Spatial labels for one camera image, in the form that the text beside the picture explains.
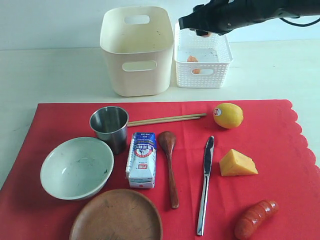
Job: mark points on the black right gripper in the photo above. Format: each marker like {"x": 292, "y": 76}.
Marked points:
{"x": 217, "y": 16}

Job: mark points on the fried chicken nugget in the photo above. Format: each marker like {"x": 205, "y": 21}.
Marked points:
{"x": 193, "y": 59}

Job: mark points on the yellow lemon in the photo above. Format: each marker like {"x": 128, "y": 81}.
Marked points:
{"x": 228, "y": 115}

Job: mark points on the stainless steel cup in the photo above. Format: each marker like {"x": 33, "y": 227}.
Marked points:
{"x": 110, "y": 124}

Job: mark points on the yellow cheese wedge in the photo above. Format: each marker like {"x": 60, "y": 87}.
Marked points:
{"x": 234, "y": 163}

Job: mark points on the red sausage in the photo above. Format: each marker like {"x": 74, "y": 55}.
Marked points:
{"x": 253, "y": 217}

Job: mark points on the brown egg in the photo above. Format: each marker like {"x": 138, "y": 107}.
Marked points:
{"x": 208, "y": 34}

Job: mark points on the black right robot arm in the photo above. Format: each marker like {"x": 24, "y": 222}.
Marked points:
{"x": 264, "y": 10}

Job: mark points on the white perforated plastic basket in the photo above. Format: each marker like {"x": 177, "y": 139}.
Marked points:
{"x": 213, "y": 54}

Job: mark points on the cream plastic bin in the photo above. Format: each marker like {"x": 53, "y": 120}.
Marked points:
{"x": 137, "y": 43}

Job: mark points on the upper wooden chopstick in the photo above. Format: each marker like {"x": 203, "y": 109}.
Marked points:
{"x": 170, "y": 117}

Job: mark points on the brown wooden spoon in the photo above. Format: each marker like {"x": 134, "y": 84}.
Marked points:
{"x": 167, "y": 141}

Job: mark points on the silver table knife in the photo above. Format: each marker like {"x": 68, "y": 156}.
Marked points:
{"x": 207, "y": 166}

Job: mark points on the red table cloth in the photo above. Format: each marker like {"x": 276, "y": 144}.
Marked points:
{"x": 269, "y": 135}

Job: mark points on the white blue milk carton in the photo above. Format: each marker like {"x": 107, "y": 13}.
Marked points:
{"x": 141, "y": 162}

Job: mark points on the pale green ceramic bowl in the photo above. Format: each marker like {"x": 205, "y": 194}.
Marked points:
{"x": 77, "y": 168}

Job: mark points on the brown wooden plate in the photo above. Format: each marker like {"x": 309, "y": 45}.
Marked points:
{"x": 119, "y": 214}

